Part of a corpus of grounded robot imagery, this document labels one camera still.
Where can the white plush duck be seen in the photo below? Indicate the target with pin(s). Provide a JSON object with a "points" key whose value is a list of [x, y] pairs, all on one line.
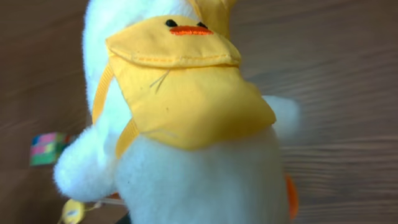
{"points": [[176, 131]]}

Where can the multicoloured puzzle cube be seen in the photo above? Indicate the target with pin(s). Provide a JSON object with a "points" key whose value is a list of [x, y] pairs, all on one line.
{"points": [[46, 148]]}

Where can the yellow wooden rattle drum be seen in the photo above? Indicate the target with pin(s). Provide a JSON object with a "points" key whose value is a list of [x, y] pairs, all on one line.
{"points": [[73, 212]]}

